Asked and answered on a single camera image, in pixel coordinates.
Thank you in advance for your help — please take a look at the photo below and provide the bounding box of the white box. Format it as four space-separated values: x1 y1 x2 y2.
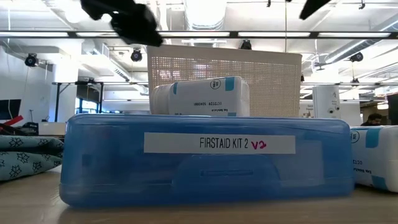
38 121 67 136

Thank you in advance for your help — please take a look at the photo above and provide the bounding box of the dark wall monitor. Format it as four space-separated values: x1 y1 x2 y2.
0 98 22 121

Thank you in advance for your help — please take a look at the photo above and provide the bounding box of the white standing device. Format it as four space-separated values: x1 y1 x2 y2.
312 85 342 119

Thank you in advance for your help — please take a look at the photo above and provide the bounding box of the person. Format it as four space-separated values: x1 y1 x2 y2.
360 112 383 127

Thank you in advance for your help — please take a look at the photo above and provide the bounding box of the blue translucent first aid box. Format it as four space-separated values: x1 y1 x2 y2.
58 113 355 208

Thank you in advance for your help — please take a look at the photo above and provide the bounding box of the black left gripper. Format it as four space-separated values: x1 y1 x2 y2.
110 2 164 47

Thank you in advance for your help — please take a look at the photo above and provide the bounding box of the white perforated plastic basket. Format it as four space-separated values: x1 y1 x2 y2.
146 45 303 118

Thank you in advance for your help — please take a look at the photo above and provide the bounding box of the teal patterned folded cloth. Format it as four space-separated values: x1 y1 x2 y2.
0 135 65 182

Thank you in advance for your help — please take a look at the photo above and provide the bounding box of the red strap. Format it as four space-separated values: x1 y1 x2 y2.
2 115 24 126

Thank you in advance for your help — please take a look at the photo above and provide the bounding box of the dark cabinet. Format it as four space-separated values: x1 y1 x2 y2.
387 93 398 126

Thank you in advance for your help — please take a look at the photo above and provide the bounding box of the black bag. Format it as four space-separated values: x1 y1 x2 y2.
21 121 40 136

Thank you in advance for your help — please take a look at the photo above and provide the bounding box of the white gauze pack blue print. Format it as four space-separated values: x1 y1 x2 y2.
149 76 251 118
349 125 398 193

